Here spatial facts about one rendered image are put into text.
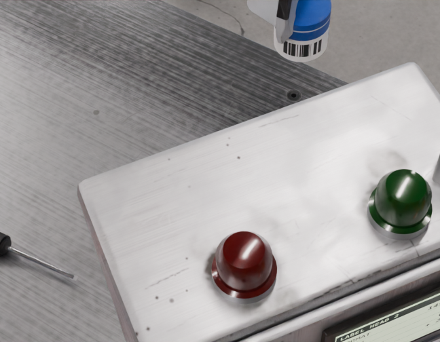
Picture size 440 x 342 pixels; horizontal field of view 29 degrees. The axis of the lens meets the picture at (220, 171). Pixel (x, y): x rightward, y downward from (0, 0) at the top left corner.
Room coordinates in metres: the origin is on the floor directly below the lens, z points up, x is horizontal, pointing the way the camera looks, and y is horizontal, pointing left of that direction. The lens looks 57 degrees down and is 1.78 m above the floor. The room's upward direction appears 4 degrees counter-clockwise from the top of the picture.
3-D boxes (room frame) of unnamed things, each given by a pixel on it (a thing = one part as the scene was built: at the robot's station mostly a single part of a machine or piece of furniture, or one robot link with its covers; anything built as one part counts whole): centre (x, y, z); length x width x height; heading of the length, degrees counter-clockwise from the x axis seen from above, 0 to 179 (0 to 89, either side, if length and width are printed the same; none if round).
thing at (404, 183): (0.18, -0.07, 1.49); 0.03 x 0.03 x 0.02
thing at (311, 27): (0.74, -0.11, 0.98); 0.07 x 0.07 x 0.07
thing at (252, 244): (0.15, -0.01, 1.49); 0.03 x 0.03 x 0.02
